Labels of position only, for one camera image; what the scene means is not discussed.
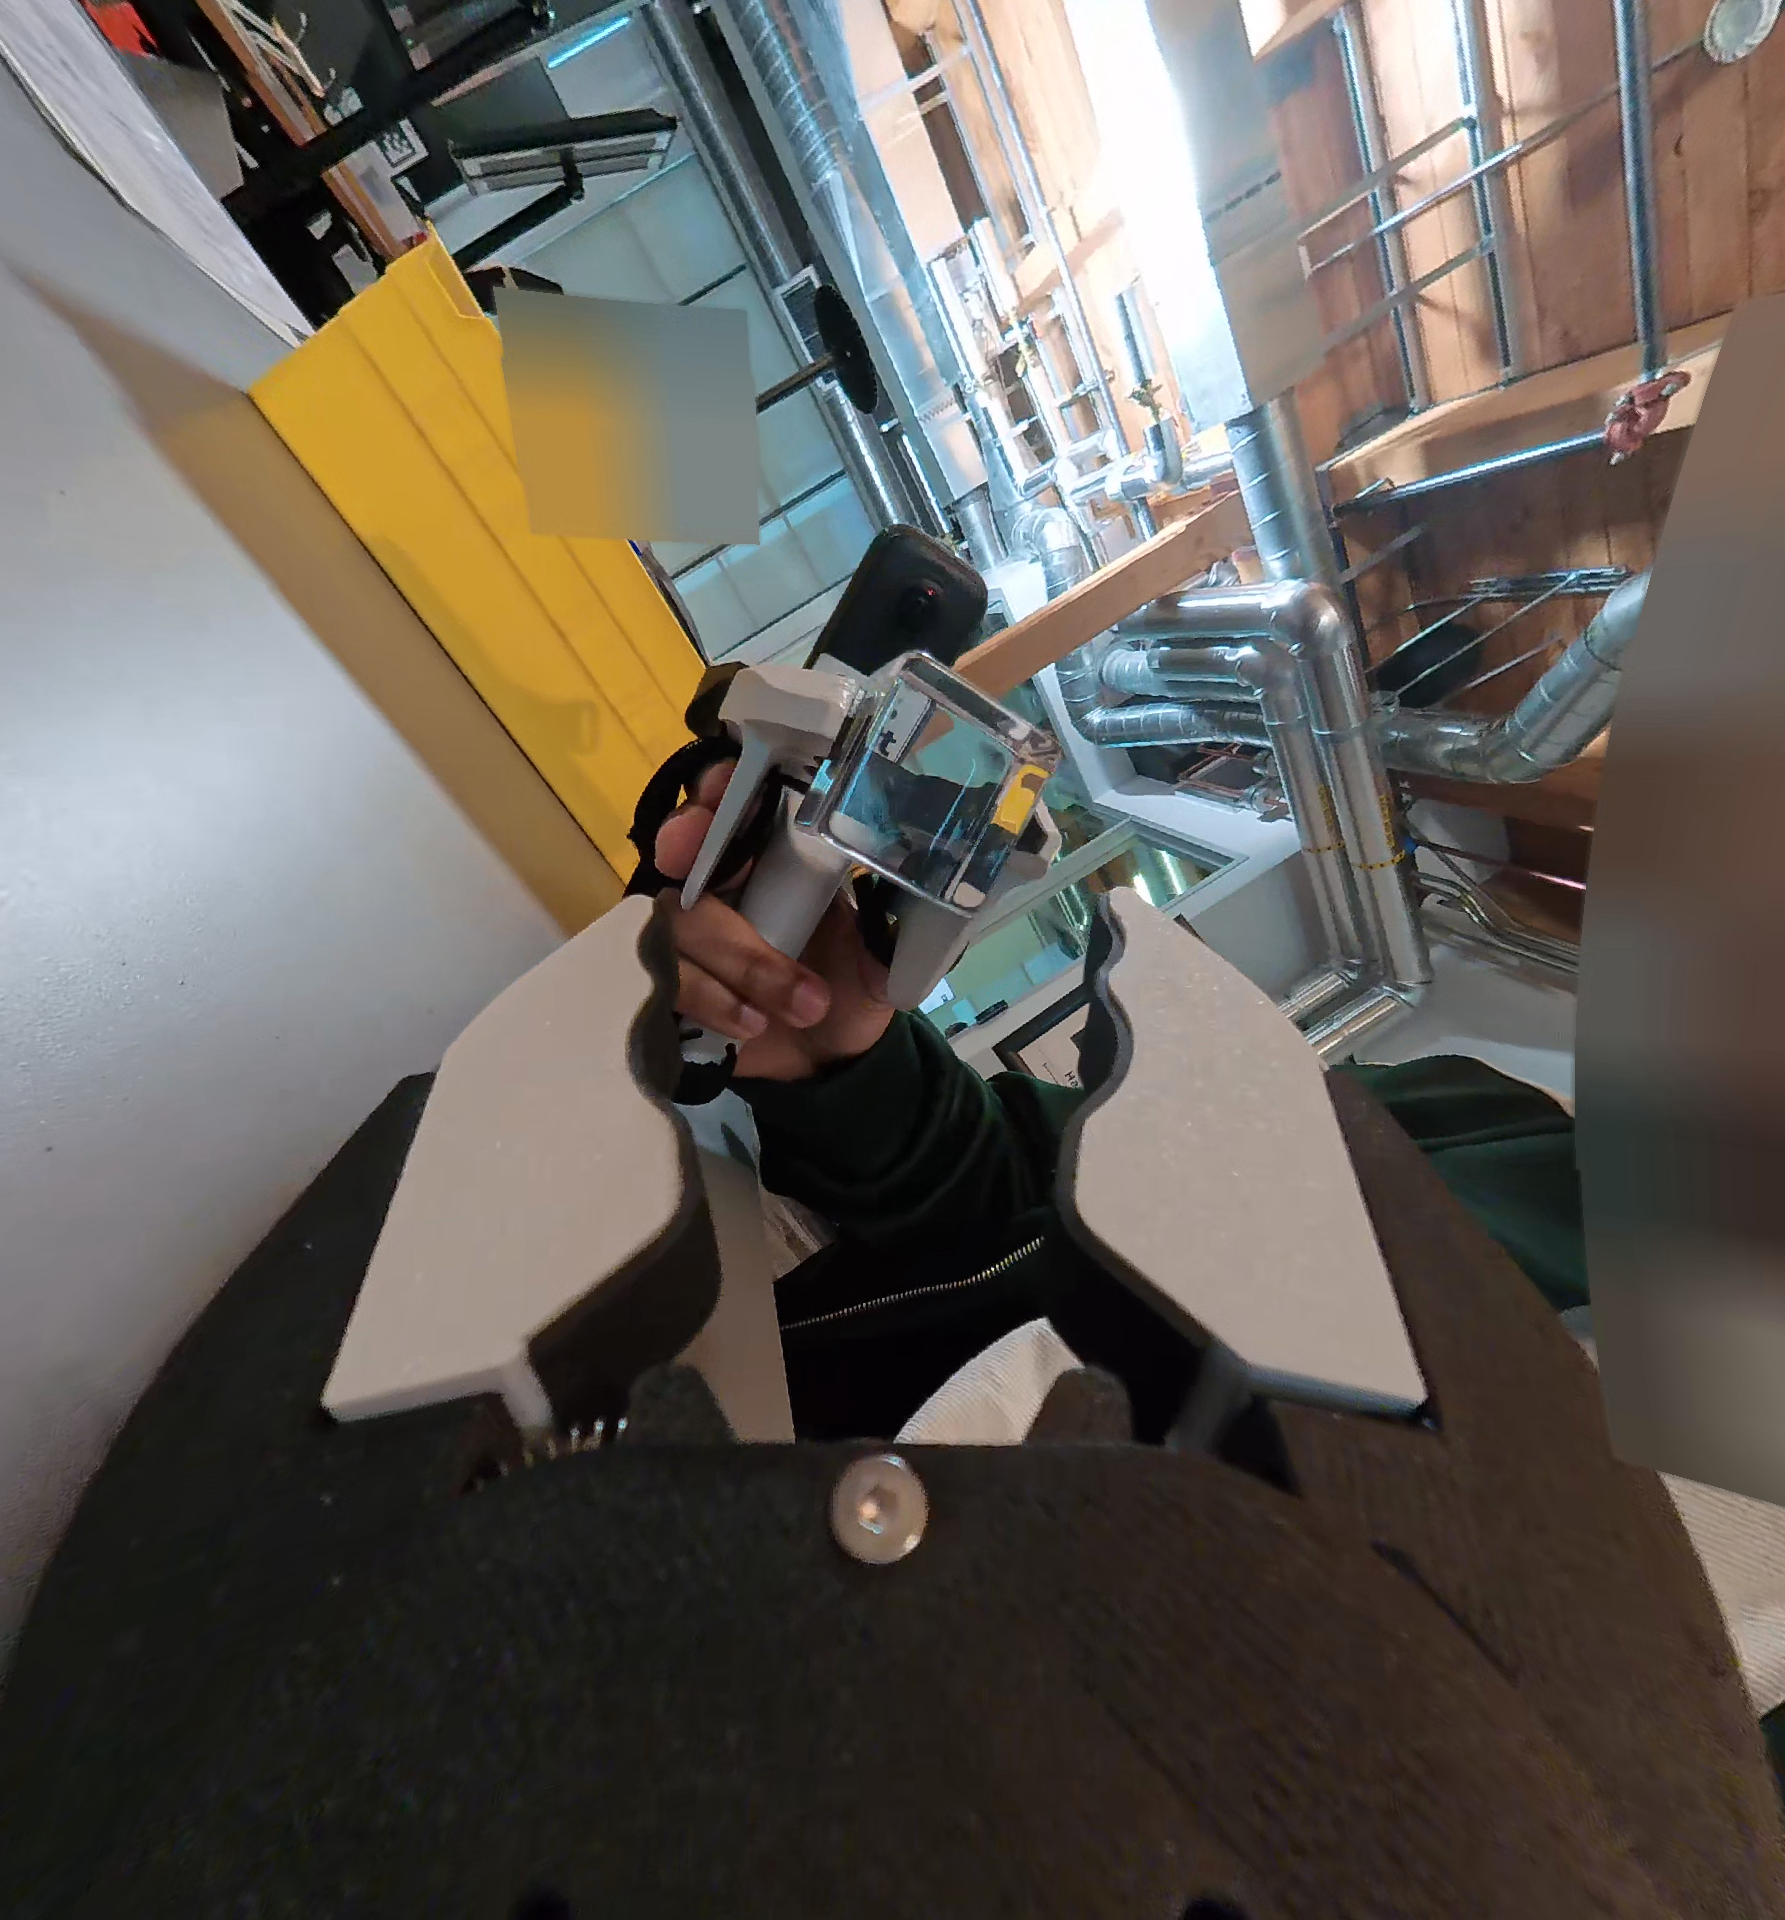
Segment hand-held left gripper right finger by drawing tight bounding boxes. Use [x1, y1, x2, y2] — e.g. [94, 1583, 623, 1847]
[1056, 887, 1431, 1453]

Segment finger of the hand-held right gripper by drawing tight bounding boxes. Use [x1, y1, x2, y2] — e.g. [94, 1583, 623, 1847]
[679, 664, 879, 912]
[886, 816, 1063, 1012]

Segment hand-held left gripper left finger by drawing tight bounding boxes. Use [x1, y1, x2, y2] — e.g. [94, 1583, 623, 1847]
[323, 895, 725, 1439]

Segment clear acrylic cube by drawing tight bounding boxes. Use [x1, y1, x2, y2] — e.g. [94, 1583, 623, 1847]
[797, 649, 1062, 912]

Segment person's right forearm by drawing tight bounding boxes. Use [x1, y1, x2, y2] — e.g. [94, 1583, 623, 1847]
[742, 1008, 1120, 1294]

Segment person's right hand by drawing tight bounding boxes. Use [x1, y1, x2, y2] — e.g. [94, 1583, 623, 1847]
[657, 801, 910, 1082]

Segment wooden pillar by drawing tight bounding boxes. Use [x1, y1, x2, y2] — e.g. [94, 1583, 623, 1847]
[958, 488, 1254, 699]

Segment black round lamp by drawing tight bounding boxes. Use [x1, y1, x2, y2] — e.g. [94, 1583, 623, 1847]
[758, 281, 883, 410]

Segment silver pipe cluster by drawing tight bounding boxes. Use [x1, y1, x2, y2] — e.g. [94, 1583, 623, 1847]
[1072, 578, 1652, 1053]

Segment yellow plastic bin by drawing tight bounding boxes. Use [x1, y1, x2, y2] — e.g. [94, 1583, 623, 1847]
[252, 232, 714, 931]

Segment silver spiral duct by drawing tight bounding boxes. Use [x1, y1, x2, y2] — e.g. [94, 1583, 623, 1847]
[650, 0, 984, 559]

